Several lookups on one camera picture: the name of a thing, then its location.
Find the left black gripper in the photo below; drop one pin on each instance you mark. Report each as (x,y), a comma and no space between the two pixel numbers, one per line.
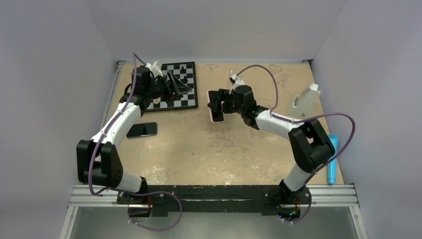
(170,94)

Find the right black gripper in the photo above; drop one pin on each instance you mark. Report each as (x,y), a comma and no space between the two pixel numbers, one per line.
(224,95)

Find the blue phone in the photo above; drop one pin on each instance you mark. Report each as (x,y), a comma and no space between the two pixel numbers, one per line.
(143,130)

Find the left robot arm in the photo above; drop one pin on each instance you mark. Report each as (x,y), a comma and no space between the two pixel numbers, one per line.
(98,161)

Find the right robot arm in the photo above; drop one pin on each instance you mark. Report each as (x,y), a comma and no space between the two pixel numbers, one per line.
(311,146)

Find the black white chessboard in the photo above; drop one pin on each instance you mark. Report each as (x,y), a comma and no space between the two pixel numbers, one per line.
(183,76)

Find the white metronome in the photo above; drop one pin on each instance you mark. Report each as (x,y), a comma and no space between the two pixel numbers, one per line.
(302,105)

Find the blue cap object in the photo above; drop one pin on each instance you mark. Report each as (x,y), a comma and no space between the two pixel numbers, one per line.
(332,166)

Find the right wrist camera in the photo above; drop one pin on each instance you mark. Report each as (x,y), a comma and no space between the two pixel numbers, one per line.
(235,81)

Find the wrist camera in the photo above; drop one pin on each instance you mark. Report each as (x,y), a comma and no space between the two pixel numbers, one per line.
(155,68)
(235,81)

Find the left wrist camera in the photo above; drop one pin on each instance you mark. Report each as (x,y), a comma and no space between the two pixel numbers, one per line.
(155,68)

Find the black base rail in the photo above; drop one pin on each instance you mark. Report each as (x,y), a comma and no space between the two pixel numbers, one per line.
(260,199)

